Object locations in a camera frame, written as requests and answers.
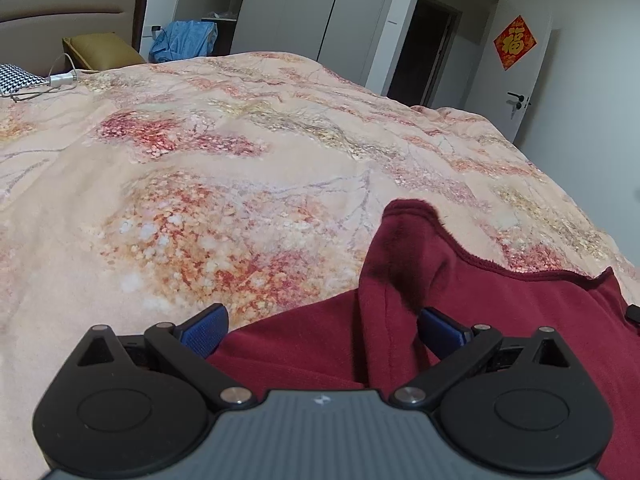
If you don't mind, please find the black door handle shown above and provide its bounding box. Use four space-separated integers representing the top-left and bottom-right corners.
506 91 529 112

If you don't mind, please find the red fu door decoration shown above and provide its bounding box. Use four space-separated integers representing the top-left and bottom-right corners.
494 15 537 70

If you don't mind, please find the dark red knit sweater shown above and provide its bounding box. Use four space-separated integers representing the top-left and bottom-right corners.
209 200 639 479

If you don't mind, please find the black white houndstooth pillow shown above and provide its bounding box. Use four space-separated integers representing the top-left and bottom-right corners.
0 64 47 96

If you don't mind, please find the olive green pillow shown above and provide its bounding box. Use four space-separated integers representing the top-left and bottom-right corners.
62 32 145 70

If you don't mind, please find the white bedroom door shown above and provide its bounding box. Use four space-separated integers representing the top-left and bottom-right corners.
464 0 552 142

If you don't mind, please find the grey built-in wardrobe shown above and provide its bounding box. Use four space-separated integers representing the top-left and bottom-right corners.
175 0 416 94

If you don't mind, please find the floral peach bed quilt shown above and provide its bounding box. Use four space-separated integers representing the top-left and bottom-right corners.
1 52 639 479

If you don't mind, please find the brown padded bed headboard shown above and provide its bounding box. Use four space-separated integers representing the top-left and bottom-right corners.
1 0 146 75

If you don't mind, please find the blue clothes pile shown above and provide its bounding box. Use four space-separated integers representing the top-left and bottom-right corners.
149 21 218 63

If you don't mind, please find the white charger with cable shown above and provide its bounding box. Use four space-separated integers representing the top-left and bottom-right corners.
1 53 79 102

